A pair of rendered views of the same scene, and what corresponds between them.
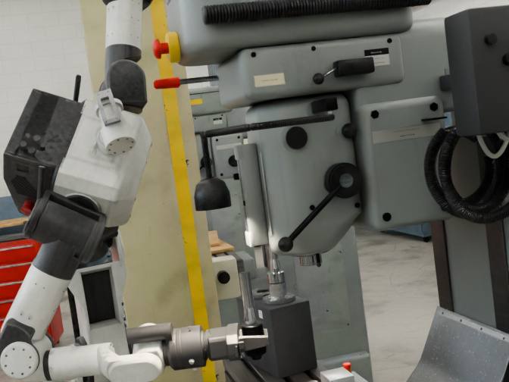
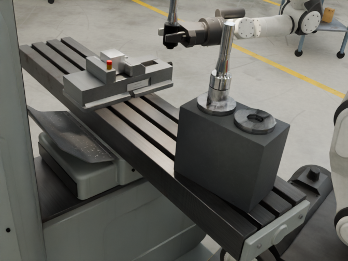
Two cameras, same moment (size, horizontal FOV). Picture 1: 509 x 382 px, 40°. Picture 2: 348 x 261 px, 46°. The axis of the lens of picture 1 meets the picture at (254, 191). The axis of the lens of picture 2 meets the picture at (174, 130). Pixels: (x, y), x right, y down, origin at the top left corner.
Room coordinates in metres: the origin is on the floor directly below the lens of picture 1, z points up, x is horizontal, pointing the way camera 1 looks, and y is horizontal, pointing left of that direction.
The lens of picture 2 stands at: (2.53, -0.50, 1.57)
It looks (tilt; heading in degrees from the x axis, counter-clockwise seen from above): 33 degrees down; 151
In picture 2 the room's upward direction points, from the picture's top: 6 degrees clockwise
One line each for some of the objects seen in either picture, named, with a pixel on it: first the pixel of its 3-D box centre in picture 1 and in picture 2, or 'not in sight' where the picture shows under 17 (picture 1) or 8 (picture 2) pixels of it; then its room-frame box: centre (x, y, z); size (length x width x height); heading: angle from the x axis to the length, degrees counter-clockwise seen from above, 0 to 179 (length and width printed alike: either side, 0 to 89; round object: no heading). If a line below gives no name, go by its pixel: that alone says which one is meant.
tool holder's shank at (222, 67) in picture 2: (272, 251); (225, 49); (1.86, -0.03, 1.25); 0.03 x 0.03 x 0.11
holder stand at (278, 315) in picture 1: (275, 329); (228, 146); (1.90, -0.01, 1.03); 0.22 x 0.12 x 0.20; 25
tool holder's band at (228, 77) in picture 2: (275, 273); (221, 75); (1.86, -0.03, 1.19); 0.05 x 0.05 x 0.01
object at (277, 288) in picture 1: (277, 286); (218, 89); (1.86, -0.03, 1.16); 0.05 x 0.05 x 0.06
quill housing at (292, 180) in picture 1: (301, 174); not in sight; (1.46, -0.10, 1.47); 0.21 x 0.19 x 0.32; 14
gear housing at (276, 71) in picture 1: (306, 73); not in sight; (1.47, -0.14, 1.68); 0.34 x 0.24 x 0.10; 104
